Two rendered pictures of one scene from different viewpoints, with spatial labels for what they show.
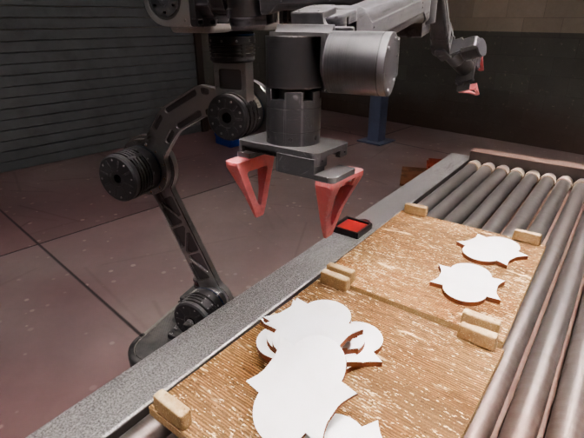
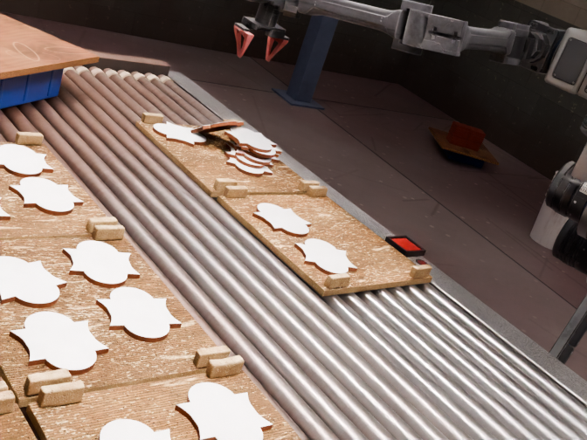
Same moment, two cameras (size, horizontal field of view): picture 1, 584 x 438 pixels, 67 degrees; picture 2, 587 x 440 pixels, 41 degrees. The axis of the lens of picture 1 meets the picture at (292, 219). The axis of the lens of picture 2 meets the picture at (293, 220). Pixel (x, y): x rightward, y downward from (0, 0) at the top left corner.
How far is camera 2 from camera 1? 2.26 m
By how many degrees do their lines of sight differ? 88
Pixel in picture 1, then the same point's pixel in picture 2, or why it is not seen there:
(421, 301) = (272, 200)
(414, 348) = (231, 175)
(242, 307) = (307, 175)
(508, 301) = (253, 221)
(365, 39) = not seen: outside the picture
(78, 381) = not seen: hidden behind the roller
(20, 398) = not seen: hidden behind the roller
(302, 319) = (258, 138)
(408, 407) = (196, 155)
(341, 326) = (245, 140)
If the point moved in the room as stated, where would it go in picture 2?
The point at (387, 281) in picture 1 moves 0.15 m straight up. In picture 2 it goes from (303, 204) to (322, 150)
